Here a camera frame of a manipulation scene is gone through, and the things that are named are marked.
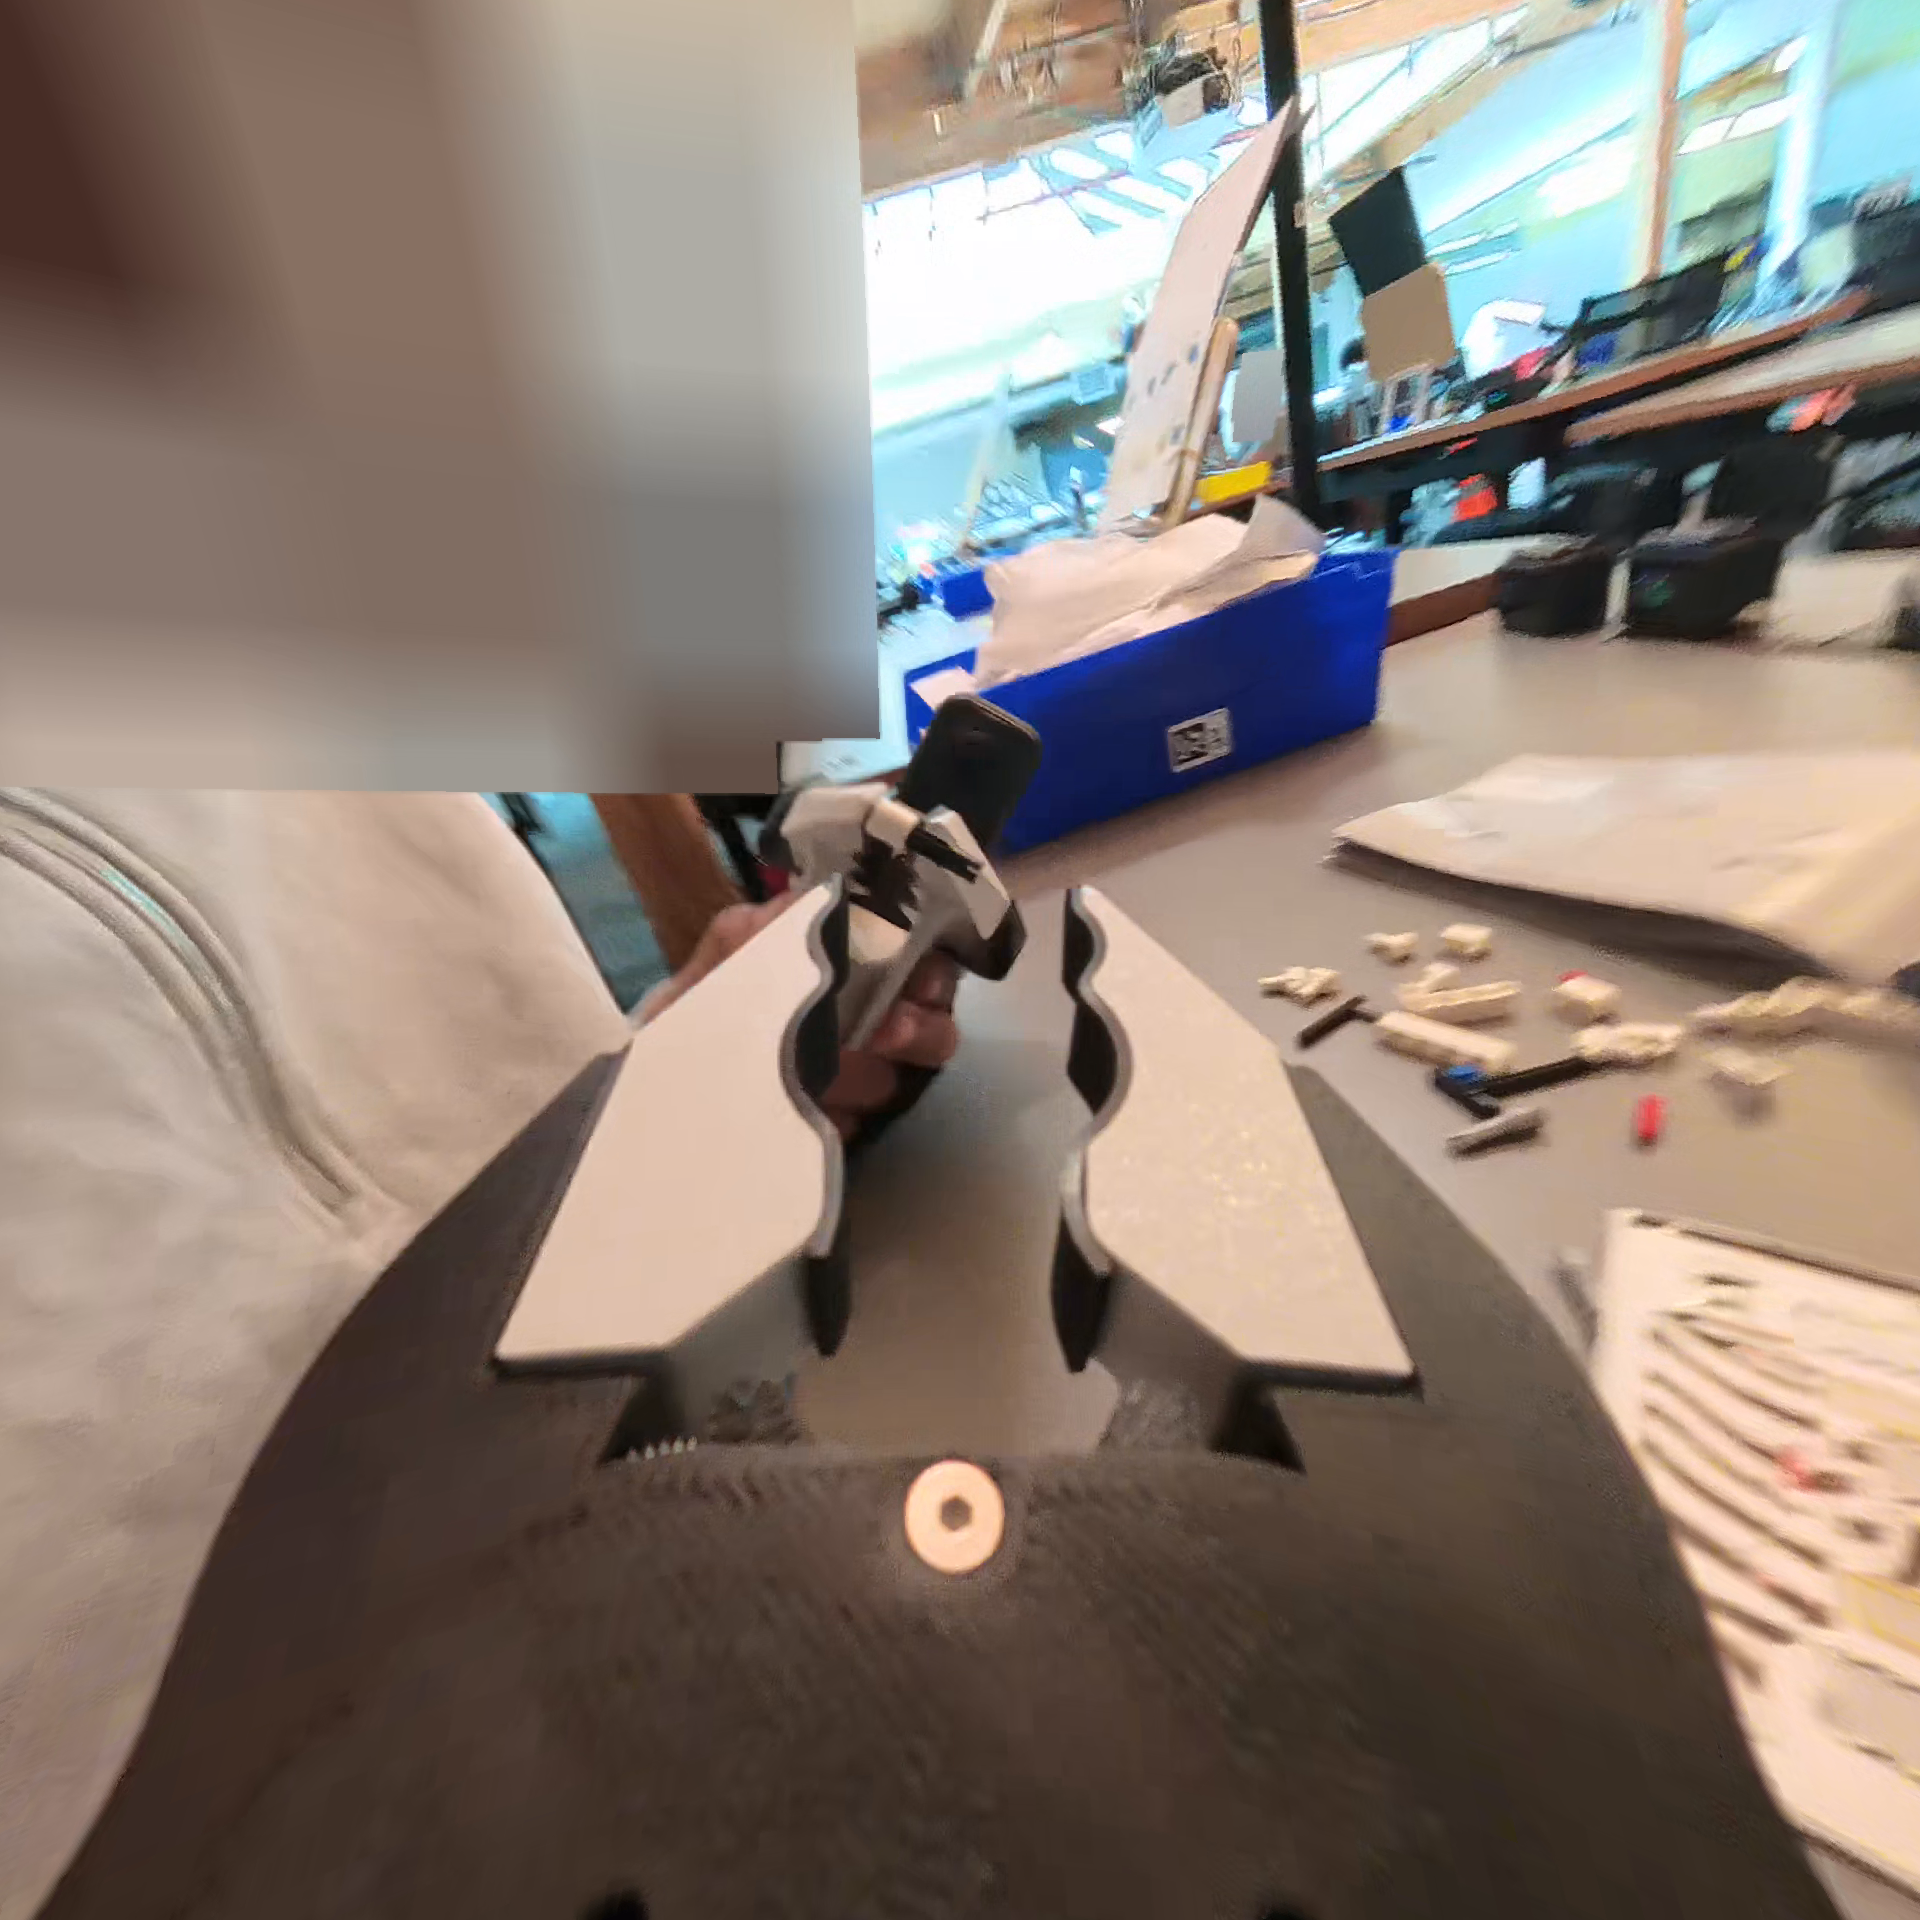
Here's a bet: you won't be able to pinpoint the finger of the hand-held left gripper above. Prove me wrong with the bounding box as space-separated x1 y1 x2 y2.
891 807 1030 984
768 784 902 921

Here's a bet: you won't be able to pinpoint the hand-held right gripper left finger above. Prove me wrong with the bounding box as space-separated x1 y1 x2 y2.
492 883 851 1374

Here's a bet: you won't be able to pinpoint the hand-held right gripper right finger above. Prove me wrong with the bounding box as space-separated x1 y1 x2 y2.
1050 885 1420 1392

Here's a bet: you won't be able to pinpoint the scattered loose lego pieces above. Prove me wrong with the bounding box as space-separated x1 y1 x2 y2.
1257 922 1920 1157

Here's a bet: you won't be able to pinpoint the lego instruction booklet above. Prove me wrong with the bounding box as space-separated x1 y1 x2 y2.
1326 751 1920 989

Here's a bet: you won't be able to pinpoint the person's left hand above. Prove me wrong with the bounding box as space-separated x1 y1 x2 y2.
674 897 965 1146

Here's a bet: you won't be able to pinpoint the crumpled white paper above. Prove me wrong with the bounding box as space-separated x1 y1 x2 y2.
974 495 1328 690

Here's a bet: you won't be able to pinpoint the blue plastic bin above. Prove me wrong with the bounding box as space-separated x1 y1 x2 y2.
904 547 1396 861

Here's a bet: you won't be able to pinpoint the cardboard poster board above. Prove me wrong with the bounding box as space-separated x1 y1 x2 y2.
1102 98 1306 535

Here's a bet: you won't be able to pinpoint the zebra striped sticker sheet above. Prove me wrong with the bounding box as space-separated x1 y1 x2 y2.
1559 1208 1920 1895

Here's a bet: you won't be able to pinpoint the black device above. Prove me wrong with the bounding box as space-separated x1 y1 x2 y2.
1620 518 1786 639
1492 544 1622 639

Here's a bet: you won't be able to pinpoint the brown wooden post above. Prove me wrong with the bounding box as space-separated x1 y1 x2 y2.
591 793 752 984

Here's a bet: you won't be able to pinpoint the black steel post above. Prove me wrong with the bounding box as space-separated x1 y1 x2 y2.
1257 0 1324 520

